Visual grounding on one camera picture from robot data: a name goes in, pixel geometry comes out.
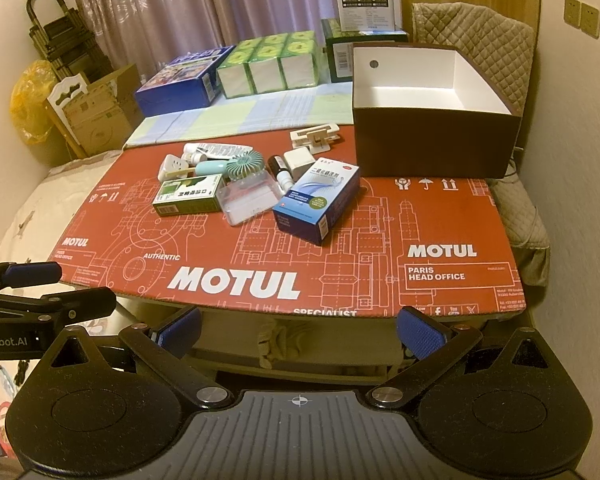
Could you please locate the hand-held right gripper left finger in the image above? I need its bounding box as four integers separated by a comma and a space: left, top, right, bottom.
35, 305, 229, 409

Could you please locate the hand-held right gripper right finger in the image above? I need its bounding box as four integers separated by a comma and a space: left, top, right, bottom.
370, 306, 566, 411

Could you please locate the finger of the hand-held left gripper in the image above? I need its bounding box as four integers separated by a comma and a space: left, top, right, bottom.
0, 259, 64, 294
0, 287, 118, 324

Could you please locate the green medicine box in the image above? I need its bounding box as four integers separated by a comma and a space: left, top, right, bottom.
152, 175, 227, 218

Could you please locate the clear plastic case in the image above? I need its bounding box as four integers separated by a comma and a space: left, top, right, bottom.
216, 180, 287, 227

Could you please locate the blue white medicine box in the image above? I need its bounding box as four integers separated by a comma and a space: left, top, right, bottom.
272, 162, 362, 247

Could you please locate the mint handheld fan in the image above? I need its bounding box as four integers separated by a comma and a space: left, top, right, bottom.
195, 147, 267, 193

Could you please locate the white printed tube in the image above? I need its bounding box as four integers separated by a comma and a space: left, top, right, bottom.
182, 141, 253, 161

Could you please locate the brown storage box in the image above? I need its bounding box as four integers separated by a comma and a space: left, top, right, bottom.
351, 42, 522, 180

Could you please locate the dark bottle with white cap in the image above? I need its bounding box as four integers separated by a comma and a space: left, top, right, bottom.
269, 154, 295, 193

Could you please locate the white charger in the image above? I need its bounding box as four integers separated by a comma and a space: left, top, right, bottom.
285, 147, 315, 178

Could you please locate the white plastic clip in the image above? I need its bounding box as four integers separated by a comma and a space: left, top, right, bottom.
289, 124, 342, 157

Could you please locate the red printed cardboard sheet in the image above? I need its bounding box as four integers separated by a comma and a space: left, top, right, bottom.
47, 125, 523, 318

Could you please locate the yellow plastic bag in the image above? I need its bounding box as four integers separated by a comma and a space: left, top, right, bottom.
11, 59, 57, 143

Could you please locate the brown cardboard box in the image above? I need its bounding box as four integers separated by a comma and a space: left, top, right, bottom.
55, 64, 141, 158

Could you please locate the white cutout cardboard piece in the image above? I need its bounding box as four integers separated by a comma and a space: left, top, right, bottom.
44, 72, 88, 146

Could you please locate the checkered green blue cloth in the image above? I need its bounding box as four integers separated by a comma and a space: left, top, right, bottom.
122, 80, 356, 151

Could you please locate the blue printed box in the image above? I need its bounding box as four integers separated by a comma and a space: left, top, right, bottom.
135, 45, 236, 117

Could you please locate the black folding cart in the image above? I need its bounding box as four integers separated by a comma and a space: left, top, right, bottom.
26, 0, 115, 78

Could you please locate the green tissue pack bundle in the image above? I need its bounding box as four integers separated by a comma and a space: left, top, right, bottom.
216, 30, 317, 98

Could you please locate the dark green box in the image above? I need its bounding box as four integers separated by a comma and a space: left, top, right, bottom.
321, 17, 410, 83

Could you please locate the pink patterned curtain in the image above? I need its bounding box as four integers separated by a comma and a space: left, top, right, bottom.
65, 0, 401, 76

